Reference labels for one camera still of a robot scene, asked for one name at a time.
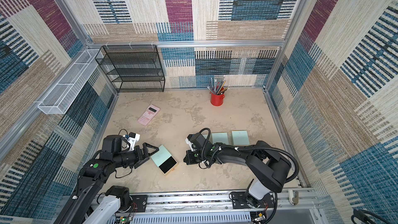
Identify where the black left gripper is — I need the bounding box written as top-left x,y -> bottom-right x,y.
113,142 -> 159,169

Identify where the mint drawer jewelry box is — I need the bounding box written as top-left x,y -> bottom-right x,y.
232,131 -> 250,146

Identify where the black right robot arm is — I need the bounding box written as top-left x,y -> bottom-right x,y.
183,131 -> 300,201

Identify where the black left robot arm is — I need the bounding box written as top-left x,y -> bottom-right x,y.
55,135 -> 159,224

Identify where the pink calculator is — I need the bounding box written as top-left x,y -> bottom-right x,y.
137,104 -> 160,126

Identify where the red pencil cup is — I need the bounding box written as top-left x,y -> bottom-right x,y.
210,92 -> 225,106

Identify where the pencils bundle in cup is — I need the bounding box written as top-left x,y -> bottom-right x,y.
207,77 -> 229,95

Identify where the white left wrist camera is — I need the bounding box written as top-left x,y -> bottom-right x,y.
123,132 -> 140,151

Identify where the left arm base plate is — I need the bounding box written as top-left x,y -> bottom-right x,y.
127,195 -> 148,214

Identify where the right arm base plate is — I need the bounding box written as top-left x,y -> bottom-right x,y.
229,191 -> 275,209

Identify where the black wire shelf rack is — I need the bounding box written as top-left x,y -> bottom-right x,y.
95,45 -> 165,93

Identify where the white mesh wall basket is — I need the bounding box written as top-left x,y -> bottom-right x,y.
38,49 -> 99,115

